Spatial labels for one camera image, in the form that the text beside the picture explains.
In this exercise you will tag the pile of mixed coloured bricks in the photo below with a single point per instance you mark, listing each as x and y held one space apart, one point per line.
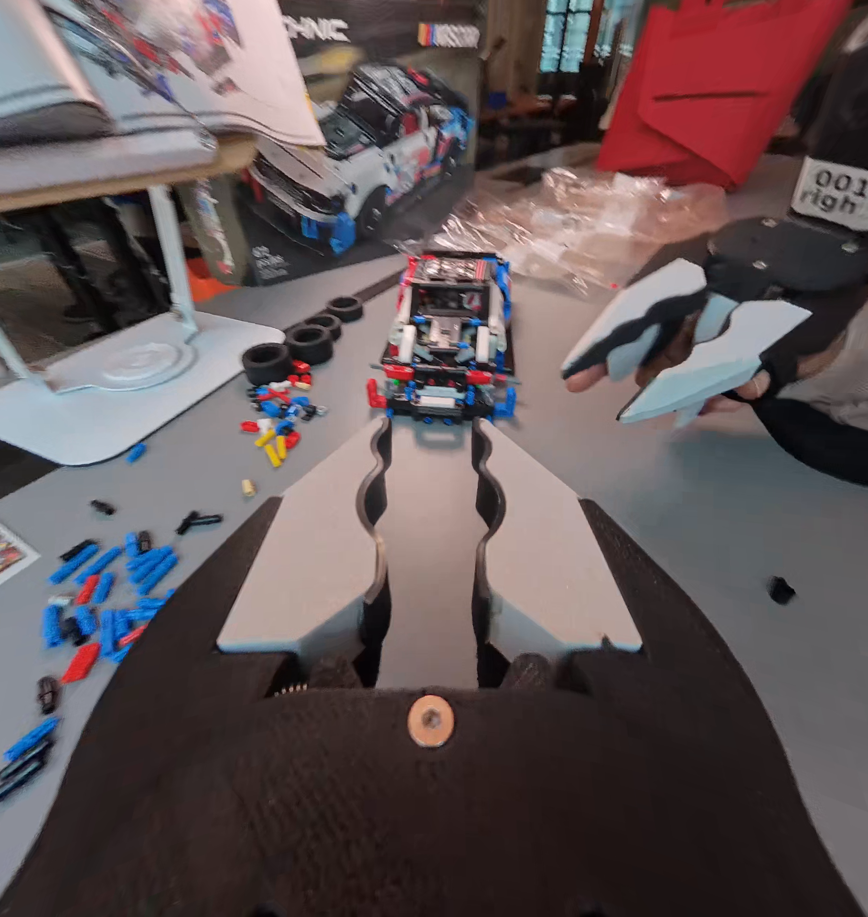
272 437

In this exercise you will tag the person's right hand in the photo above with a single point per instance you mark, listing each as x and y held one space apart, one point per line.
667 351

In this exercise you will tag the single blue pin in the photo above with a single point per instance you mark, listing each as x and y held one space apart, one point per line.
136 452

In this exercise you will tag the small black brick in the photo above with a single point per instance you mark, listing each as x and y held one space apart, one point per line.
781 589

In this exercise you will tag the open instruction booklet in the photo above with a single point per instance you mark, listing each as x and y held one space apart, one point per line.
247 71

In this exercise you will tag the toy car set box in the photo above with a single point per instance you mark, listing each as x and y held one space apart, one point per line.
376 93

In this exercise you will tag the long dark axle pin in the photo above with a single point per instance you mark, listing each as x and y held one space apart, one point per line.
25 761
14 784

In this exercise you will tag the pile of blue connector pins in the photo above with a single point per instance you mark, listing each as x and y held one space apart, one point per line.
147 569

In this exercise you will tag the red felt bag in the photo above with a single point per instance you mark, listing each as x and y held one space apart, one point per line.
692 107

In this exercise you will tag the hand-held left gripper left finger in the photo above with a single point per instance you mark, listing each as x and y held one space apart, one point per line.
305 573

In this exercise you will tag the long black connector piece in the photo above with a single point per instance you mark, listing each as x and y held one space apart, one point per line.
197 521

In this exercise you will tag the long blue axle pin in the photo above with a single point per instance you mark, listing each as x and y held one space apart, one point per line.
32 738

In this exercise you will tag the short black connector pin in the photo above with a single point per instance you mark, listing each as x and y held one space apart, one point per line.
103 508

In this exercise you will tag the black ribbed connector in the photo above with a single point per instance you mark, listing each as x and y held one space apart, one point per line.
48 695

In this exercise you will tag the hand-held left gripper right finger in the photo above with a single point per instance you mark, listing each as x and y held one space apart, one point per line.
555 573

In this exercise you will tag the red flat brick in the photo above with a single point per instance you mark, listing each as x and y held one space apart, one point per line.
81 663

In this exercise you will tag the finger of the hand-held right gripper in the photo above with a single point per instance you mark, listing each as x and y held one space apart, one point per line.
720 351
656 286

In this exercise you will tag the person's right forearm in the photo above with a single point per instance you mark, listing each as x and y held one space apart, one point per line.
842 372

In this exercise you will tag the heap of clear plastic bags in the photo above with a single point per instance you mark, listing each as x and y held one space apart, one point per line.
584 215

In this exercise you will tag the white book stand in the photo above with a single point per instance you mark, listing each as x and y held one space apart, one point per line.
118 415

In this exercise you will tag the brick-built toy race car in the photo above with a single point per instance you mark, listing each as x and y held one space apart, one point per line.
441 337

